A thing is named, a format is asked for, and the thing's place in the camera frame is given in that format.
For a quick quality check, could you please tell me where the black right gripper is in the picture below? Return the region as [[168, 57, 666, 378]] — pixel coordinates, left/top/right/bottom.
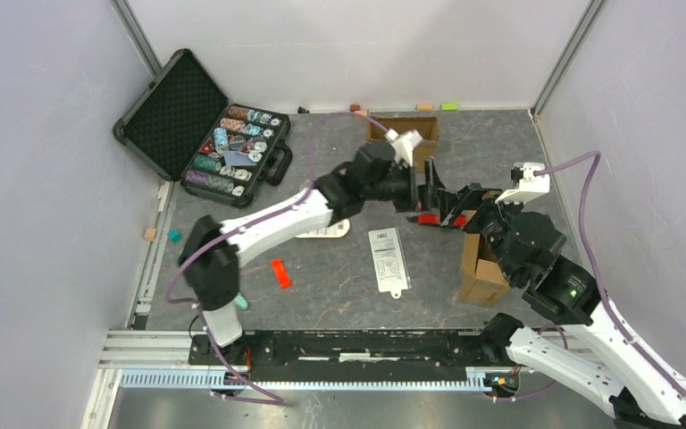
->
[[435, 180, 531, 282]]

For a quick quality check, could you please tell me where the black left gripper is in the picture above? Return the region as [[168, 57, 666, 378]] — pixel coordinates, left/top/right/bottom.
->
[[364, 157, 442, 214]]

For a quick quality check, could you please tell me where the red black utility knife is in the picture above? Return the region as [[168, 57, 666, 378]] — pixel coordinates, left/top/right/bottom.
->
[[407, 213, 467, 229]]

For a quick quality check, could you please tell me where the brown cardboard box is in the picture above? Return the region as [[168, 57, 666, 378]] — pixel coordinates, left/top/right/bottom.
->
[[458, 233, 510, 307]]

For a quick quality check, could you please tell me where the white rectangular packaged item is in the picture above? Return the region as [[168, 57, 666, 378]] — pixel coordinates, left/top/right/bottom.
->
[[368, 228, 411, 299]]

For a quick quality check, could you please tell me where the white oval packaged item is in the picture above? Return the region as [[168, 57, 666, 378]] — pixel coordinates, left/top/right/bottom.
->
[[297, 219, 350, 239]]

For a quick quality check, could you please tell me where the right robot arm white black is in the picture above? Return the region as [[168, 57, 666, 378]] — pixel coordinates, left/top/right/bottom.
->
[[430, 176, 686, 428]]

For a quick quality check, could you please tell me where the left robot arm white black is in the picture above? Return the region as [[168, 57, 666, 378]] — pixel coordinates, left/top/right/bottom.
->
[[178, 130, 422, 365]]

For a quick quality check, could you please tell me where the open empty cardboard box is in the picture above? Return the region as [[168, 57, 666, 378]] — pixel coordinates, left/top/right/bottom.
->
[[366, 115, 440, 174]]

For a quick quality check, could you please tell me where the orange curved plastic piece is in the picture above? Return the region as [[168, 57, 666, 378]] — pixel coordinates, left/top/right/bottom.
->
[[271, 258, 292, 290]]

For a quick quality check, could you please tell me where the mint green marker pen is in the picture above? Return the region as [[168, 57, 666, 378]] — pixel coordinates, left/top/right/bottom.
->
[[234, 295, 248, 310]]

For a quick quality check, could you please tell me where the black poker chip case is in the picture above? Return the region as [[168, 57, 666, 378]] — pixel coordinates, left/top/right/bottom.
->
[[113, 48, 293, 208]]

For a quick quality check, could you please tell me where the teal small block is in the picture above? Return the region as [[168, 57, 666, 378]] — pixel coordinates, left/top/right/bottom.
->
[[167, 230, 182, 243]]

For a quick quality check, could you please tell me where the wooden cube at left edge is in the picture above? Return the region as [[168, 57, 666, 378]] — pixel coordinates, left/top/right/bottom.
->
[[143, 227, 157, 242]]

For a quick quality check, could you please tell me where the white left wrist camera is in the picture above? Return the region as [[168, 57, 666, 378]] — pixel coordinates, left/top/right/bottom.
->
[[385, 129, 422, 167]]

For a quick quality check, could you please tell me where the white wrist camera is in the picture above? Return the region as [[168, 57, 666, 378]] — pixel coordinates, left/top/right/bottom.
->
[[495, 162, 551, 205], [385, 129, 422, 167]]

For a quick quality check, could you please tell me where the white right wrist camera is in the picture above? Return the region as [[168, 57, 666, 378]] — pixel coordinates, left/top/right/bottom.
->
[[495, 162, 551, 205]]

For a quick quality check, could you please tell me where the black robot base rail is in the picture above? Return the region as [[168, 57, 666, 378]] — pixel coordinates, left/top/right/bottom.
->
[[188, 329, 515, 383]]

